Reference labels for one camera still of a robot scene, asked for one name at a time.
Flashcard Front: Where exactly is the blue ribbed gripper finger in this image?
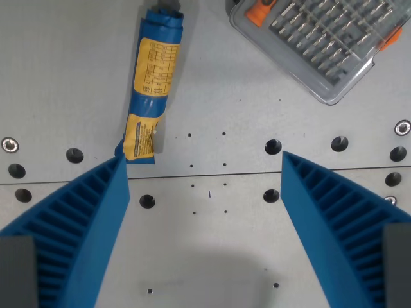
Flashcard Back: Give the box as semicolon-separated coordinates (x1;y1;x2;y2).
0;155;131;308
281;151;411;308

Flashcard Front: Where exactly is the orange screwdriver handle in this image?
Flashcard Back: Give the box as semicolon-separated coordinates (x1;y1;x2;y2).
245;0;278;26

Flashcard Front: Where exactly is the rolled blue bag yellow label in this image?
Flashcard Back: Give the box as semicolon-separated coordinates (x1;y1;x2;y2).
114;8;185;166

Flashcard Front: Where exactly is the clear plastic screwdriver bit case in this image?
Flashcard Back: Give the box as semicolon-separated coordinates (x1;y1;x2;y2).
225;0;411;106

